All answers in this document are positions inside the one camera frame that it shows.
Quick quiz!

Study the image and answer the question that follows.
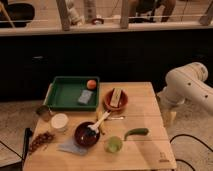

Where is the black chair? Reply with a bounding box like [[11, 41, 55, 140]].
[[0, 3, 35, 28]]

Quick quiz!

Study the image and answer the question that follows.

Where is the green plastic tray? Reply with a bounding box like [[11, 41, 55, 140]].
[[44, 76, 99, 111]]

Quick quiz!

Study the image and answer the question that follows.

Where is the wooden block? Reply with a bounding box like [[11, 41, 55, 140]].
[[110, 88, 122, 107]]

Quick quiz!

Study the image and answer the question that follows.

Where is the orange fruit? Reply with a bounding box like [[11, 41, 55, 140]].
[[87, 80, 97, 90]]

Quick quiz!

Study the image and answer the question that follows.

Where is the white paper cup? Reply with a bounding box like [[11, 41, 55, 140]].
[[51, 113, 69, 132]]

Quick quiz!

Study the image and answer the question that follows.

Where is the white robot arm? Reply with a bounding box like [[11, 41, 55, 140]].
[[157, 62, 213, 127]]

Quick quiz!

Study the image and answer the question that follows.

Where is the black cable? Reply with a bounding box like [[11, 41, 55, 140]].
[[169, 133, 213, 171]]

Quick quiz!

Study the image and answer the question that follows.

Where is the metal spoon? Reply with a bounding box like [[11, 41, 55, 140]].
[[106, 116, 125, 120]]

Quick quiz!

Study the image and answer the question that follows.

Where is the dried red chili bunch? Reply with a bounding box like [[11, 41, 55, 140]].
[[29, 132, 54, 153]]

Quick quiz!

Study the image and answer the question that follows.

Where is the yellow banana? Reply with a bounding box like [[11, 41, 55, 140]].
[[96, 110, 105, 135]]

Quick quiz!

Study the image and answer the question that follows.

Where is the dark red bowl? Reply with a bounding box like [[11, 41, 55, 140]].
[[74, 122, 100, 148]]

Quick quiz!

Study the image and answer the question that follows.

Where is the grey cloth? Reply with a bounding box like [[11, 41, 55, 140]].
[[58, 137, 88, 156]]

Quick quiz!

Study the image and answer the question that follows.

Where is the white plastic spoon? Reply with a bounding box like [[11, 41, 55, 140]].
[[88, 111, 110, 133]]

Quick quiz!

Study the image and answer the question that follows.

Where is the green plastic cup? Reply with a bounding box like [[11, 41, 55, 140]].
[[105, 136, 123, 153]]

